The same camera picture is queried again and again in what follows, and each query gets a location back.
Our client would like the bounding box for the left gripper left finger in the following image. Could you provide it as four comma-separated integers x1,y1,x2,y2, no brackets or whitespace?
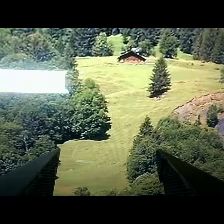
0,147,61,197

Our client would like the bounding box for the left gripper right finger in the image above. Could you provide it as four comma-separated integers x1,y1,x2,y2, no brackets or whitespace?
155,149,224,197

